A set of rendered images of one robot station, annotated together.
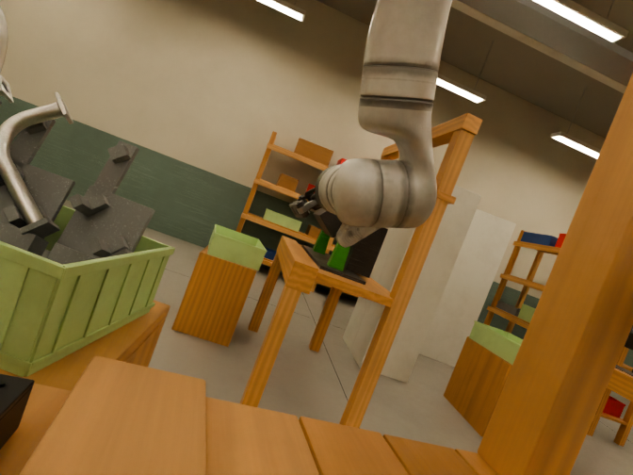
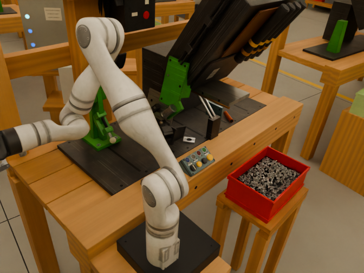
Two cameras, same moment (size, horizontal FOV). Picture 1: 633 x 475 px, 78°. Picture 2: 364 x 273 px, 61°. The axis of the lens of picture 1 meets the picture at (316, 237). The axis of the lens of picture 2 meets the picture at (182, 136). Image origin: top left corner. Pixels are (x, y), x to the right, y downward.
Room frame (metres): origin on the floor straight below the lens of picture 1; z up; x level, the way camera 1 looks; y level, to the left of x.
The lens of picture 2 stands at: (0.54, 0.84, 1.73)
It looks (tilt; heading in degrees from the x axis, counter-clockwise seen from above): 34 degrees down; 239
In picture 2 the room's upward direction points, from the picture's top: 4 degrees clockwise
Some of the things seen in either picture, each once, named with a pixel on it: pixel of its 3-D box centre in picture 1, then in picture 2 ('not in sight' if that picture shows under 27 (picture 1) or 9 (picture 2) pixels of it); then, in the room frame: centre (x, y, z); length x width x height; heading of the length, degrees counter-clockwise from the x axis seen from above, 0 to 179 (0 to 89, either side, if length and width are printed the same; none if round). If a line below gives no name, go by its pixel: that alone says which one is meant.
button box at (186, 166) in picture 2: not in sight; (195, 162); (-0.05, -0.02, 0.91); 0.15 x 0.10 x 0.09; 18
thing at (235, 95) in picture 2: not in sight; (206, 86); (-0.25, -0.29, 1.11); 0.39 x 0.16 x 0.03; 108
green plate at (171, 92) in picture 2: not in sight; (178, 80); (-0.09, -0.28, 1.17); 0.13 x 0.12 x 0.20; 18
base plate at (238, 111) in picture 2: not in sight; (176, 123); (-0.14, -0.36, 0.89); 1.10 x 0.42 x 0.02; 18
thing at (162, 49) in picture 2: not in sight; (174, 77); (-0.20, -0.52, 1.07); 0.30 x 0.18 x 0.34; 18
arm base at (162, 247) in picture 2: not in sight; (161, 236); (0.27, 0.32, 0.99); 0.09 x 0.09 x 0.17; 13
